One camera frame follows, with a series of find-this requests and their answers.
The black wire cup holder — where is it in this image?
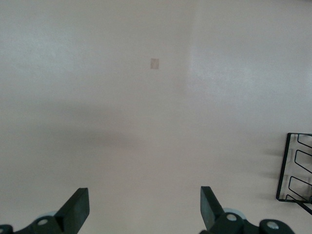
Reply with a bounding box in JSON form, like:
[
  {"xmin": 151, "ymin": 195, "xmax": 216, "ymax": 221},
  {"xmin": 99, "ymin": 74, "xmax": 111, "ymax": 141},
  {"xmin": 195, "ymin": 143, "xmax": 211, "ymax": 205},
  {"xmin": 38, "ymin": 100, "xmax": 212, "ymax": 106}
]
[{"xmin": 275, "ymin": 132, "xmax": 312, "ymax": 210}]

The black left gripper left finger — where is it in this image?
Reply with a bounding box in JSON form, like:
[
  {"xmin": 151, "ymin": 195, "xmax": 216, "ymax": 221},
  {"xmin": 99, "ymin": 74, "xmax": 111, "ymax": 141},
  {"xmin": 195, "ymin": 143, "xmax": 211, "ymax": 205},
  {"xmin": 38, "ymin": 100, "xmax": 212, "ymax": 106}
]
[{"xmin": 0, "ymin": 187, "xmax": 90, "ymax": 234}]

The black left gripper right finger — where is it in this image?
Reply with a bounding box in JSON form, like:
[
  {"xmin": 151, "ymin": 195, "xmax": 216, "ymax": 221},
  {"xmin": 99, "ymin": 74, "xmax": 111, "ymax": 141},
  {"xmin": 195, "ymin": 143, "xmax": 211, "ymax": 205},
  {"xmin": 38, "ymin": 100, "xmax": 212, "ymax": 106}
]
[{"xmin": 199, "ymin": 186, "xmax": 294, "ymax": 234}]

